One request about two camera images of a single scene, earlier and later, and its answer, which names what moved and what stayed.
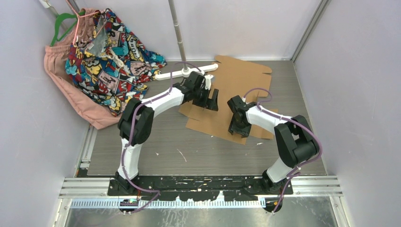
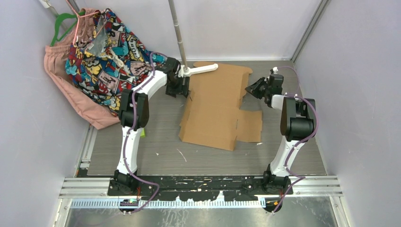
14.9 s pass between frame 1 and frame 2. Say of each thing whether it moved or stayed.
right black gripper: moved
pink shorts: stayed
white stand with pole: stayed
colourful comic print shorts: stayed
